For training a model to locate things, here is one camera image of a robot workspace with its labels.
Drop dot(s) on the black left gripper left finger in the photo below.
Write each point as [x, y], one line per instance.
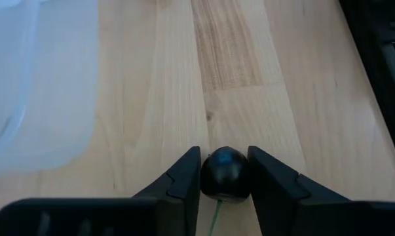
[118, 216]

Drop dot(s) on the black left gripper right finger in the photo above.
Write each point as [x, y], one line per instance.
[298, 209]

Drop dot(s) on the dark toy cherry green stem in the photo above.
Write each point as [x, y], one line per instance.
[225, 173]

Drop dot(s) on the clear plastic tupperware container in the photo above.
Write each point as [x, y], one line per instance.
[36, 82]

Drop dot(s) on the black metal frame rail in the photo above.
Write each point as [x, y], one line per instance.
[380, 65]

